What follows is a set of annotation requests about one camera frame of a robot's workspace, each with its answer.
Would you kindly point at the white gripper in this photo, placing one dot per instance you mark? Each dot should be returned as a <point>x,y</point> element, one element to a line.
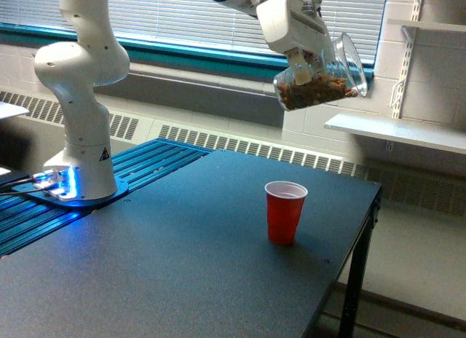
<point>296,29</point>

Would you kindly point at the clear plastic cup with nuts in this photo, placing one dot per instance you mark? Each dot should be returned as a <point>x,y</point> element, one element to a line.
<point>345,78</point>

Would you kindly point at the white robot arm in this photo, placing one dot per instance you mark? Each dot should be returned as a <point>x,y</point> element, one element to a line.
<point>83,170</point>

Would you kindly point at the white window blinds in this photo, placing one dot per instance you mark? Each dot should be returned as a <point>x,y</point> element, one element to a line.
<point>204,23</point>

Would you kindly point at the red plastic cup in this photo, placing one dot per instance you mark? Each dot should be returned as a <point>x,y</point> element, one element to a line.
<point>284,203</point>

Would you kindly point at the baseboard radiator vent cover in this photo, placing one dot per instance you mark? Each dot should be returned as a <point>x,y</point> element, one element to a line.
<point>401,187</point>

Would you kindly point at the black table leg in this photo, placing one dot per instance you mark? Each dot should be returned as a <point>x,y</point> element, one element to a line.
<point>356,274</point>

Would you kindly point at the white object at left edge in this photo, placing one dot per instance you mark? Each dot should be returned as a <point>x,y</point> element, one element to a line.
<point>8,110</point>

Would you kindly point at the white shelf bracket rail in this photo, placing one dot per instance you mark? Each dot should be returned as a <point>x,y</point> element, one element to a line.
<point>409,31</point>

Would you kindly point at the white upper wall shelf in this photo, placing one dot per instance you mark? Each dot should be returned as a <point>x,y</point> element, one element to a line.
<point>431,26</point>

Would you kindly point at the white wall shelf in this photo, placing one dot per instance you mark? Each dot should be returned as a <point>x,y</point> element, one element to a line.
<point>423,134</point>
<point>431,26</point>

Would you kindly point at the white lower wall shelf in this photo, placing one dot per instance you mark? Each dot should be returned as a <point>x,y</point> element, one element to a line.
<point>423,134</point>

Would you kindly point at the blue aluminium mounting rail plate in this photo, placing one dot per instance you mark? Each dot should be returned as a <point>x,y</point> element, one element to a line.
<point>24,220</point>

